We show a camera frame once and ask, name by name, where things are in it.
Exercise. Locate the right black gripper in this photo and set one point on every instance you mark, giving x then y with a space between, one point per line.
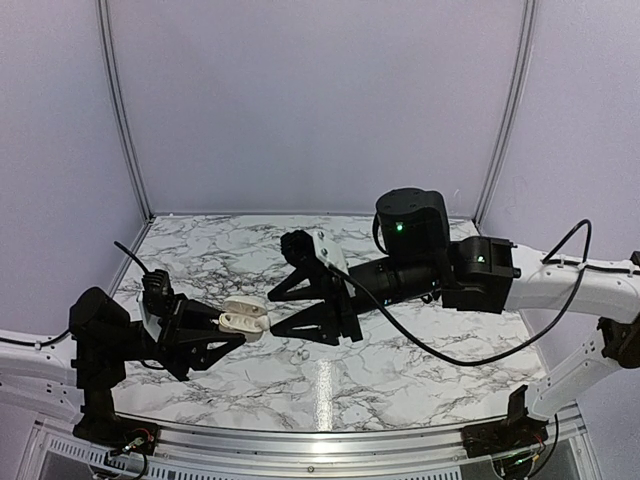
330 317

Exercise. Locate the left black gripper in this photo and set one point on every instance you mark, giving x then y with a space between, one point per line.
183 343

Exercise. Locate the white earbud charging case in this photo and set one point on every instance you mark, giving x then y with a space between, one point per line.
247 315

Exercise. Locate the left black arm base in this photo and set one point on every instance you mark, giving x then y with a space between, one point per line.
100 424

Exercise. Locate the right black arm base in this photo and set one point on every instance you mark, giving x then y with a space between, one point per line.
516 430

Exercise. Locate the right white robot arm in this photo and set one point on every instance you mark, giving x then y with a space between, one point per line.
478 274

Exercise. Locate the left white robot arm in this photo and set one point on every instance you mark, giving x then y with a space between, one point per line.
72 378

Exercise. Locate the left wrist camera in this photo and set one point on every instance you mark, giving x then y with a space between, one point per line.
155 301

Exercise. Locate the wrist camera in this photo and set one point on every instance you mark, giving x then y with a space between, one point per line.
312 251
155 301

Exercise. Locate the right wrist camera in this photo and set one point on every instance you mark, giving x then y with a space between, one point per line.
312 251

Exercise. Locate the front aluminium rail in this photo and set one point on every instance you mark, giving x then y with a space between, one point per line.
182 451

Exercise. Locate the right aluminium corner post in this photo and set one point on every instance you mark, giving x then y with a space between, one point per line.
513 100

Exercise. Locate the aluminium corner post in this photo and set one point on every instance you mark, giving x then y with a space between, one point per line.
513 100
117 100

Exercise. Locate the left aluminium corner post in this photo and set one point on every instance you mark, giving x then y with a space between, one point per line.
117 100

